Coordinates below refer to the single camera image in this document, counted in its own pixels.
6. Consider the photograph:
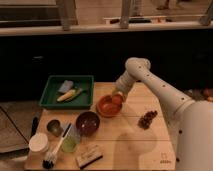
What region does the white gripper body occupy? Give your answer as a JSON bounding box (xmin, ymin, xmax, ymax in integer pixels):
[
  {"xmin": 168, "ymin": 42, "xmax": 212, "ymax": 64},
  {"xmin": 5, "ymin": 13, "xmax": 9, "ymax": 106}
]
[{"xmin": 112, "ymin": 71, "xmax": 136, "ymax": 100}]

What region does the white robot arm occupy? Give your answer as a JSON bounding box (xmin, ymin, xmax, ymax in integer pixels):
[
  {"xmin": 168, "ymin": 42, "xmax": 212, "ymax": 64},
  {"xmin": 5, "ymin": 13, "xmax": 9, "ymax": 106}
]
[{"xmin": 114, "ymin": 57, "xmax": 213, "ymax": 171}]

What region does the red bowl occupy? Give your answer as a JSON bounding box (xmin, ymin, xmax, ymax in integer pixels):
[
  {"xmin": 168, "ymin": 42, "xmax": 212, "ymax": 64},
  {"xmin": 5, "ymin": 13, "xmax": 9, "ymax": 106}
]
[{"xmin": 96, "ymin": 95, "xmax": 123, "ymax": 117}]

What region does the brown grape bunch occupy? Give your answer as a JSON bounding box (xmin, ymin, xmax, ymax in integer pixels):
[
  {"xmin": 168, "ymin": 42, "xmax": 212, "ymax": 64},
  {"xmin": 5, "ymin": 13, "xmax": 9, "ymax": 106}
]
[{"xmin": 138, "ymin": 111, "xmax": 157, "ymax": 130}]

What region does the white handled dish brush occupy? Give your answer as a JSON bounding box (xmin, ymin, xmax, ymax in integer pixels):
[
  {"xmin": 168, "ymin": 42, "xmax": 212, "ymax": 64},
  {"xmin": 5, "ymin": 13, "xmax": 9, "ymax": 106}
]
[{"xmin": 42, "ymin": 123, "xmax": 72, "ymax": 169}]

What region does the wooden block eraser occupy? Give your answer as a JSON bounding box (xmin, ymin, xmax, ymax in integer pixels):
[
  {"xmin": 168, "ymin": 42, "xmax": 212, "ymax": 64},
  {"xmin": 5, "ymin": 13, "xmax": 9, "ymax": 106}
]
[{"xmin": 76, "ymin": 145, "xmax": 103, "ymax": 169}]

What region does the red apple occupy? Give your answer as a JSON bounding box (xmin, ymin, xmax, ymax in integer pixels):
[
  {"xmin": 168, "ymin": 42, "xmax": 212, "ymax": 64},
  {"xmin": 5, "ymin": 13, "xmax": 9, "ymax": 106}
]
[{"xmin": 112, "ymin": 94, "xmax": 123, "ymax": 105}]

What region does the small metal cup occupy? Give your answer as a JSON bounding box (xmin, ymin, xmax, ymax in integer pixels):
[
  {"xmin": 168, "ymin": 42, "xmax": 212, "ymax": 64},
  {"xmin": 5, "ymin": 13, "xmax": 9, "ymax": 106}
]
[{"xmin": 47, "ymin": 119, "xmax": 63, "ymax": 137}]

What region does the black handled tool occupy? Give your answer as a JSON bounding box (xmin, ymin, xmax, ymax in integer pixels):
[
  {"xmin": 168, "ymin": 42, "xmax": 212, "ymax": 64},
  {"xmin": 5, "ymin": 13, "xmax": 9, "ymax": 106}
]
[{"xmin": 31, "ymin": 117, "xmax": 39, "ymax": 137}]

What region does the grey blue sponge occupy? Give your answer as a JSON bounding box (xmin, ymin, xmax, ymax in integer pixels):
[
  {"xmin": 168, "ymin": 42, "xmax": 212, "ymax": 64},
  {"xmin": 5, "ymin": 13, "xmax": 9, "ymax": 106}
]
[{"xmin": 58, "ymin": 80, "xmax": 73, "ymax": 93}]

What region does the dark purple bowl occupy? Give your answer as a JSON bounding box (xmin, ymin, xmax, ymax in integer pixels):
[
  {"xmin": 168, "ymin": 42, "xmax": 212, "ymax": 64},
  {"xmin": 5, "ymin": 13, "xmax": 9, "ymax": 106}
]
[{"xmin": 75, "ymin": 111, "xmax": 100, "ymax": 136}]

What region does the green plastic tray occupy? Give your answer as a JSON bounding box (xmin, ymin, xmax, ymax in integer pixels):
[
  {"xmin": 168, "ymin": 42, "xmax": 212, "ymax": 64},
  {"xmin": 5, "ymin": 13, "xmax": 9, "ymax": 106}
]
[{"xmin": 39, "ymin": 75, "xmax": 94, "ymax": 109}]

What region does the green clear glass cup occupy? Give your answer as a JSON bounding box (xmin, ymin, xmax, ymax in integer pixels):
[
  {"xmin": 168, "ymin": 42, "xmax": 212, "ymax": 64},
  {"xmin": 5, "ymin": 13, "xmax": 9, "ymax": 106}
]
[{"xmin": 61, "ymin": 128, "xmax": 81, "ymax": 153}]

